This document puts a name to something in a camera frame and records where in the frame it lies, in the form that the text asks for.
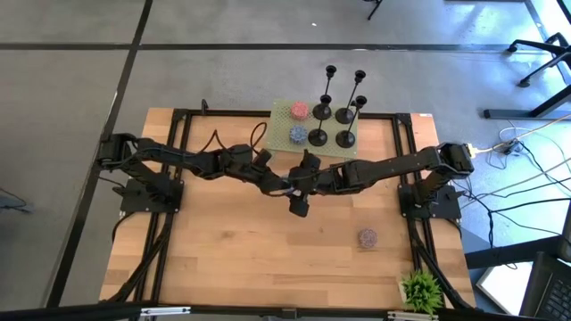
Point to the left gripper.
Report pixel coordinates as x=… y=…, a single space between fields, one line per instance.
x=263 y=174

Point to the black metal candlestick holder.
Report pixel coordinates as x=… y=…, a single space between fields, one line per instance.
x=321 y=112
x=345 y=139
x=317 y=138
x=344 y=116

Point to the silver metal bracket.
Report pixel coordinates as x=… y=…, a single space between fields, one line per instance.
x=412 y=316
x=165 y=311

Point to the black chair leg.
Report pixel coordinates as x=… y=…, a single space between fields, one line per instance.
x=374 y=10

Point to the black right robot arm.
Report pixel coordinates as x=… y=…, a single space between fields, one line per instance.
x=392 y=167

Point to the black aluminium table frame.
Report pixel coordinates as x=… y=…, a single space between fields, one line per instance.
x=223 y=113

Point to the black office chair base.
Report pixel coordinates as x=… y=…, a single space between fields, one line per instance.
x=535 y=44

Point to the green plant in white pot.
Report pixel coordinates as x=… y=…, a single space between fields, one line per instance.
x=423 y=293

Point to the black desk foot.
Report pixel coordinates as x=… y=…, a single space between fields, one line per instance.
x=508 y=114

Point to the green perforated metal shelf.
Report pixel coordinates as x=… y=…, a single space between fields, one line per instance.
x=281 y=138

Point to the black laptop stand bar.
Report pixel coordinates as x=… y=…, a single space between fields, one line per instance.
x=513 y=252

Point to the black laptop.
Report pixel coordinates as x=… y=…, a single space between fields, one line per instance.
x=553 y=294

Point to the white flat panel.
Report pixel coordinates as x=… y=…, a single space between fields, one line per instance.
x=504 y=287

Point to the black gantry beam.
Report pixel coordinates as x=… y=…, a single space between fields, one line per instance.
x=67 y=312

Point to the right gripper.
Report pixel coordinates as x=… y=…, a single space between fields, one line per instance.
x=319 y=180

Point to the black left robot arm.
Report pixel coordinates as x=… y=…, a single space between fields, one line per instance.
x=178 y=156

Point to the yellow power strip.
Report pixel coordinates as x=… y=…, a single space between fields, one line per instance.
x=476 y=150

